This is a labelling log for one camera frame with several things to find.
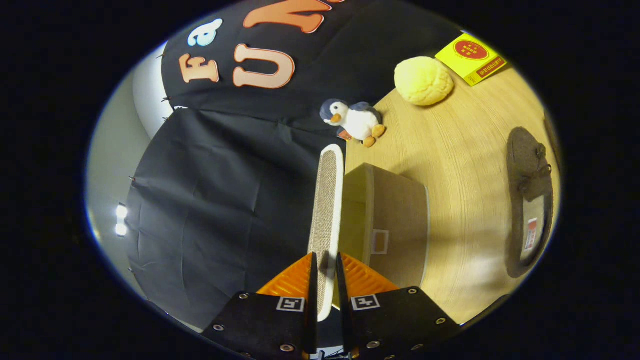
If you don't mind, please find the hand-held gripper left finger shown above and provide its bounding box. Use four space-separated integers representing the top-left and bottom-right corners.
201 252 319 360

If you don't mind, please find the yellow bread plush toy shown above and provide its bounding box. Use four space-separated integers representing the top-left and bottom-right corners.
394 56 455 107

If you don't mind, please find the penguin plush toy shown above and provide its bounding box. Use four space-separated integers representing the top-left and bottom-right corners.
320 98 387 148

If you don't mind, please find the ceiling light panel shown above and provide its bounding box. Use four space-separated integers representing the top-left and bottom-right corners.
115 201 131 238

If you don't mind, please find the brown fabric storage box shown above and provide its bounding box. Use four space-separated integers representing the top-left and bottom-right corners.
340 162 431 296

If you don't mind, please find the row of small black clips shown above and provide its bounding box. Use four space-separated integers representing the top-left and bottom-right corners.
127 52 173 306

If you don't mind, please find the yellow hardcover book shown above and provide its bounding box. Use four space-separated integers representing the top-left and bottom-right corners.
435 32 508 87

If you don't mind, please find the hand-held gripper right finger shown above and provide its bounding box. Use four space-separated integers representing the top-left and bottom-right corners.
335 252 462 360

